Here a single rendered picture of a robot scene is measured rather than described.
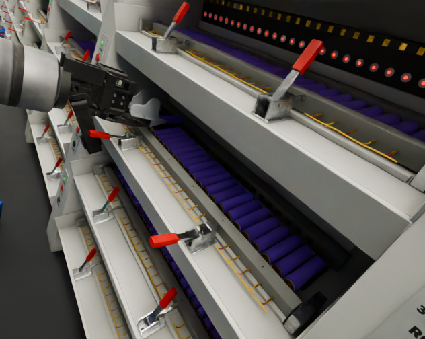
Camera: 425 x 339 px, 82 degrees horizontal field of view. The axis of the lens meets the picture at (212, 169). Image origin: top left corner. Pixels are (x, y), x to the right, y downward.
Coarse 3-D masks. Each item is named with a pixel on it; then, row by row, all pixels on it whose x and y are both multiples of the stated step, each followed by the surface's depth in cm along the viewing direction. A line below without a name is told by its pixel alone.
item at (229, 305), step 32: (160, 96) 68; (96, 128) 60; (128, 160) 47; (160, 192) 41; (288, 192) 40; (160, 224) 38; (192, 224) 37; (320, 224) 37; (192, 256) 32; (192, 288) 33; (224, 288) 30; (320, 288) 32; (224, 320) 28; (256, 320) 27; (288, 320) 26
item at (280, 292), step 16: (128, 128) 54; (144, 128) 52; (160, 144) 49; (160, 160) 46; (176, 176) 42; (176, 192) 40; (192, 192) 39; (192, 208) 38; (208, 208) 37; (224, 224) 35; (224, 240) 34; (240, 240) 33; (224, 256) 32; (240, 256) 32; (256, 256) 31; (256, 272) 30; (272, 272) 30; (272, 288) 28; (288, 288) 28; (288, 304) 27
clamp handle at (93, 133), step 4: (92, 132) 44; (96, 132) 45; (100, 132) 46; (92, 136) 44; (96, 136) 45; (100, 136) 45; (104, 136) 46; (108, 136) 46; (112, 136) 47; (116, 136) 48; (120, 136) 48
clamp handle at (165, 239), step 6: (198, 228) 32; (168, 234) 30; (174, 234) 30; (180, 234) 31; (186, 234) 32; (192, 234) 32; (198, 234) 33; (150, 240) 28; (156, 240) 28; (162, 240) 29; (168, 240) 29; (174, 240) 30; (180, 240) 30; (156, 246) 28
